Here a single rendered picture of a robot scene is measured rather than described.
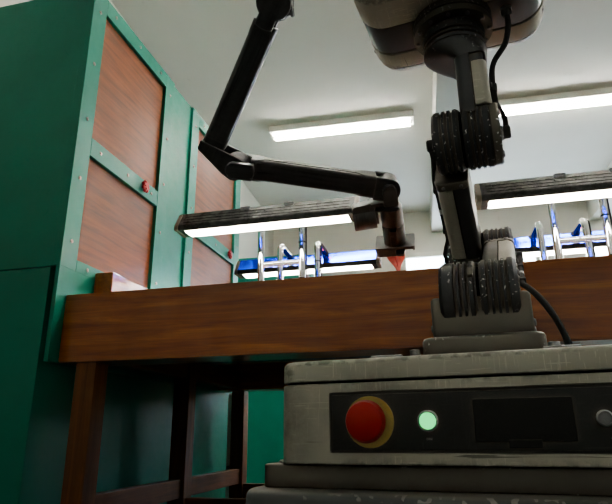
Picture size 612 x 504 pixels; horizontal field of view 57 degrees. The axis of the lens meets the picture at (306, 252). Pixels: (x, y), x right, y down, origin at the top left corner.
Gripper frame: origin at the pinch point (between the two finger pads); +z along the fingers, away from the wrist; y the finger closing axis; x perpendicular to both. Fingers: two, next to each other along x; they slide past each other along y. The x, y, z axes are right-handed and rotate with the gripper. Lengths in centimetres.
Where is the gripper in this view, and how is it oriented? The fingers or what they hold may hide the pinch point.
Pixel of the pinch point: (398, 269)
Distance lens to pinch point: 153.7
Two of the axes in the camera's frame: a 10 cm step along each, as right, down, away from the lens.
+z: 1.9, 8.3, 5.2
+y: -9.7, 0.8, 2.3
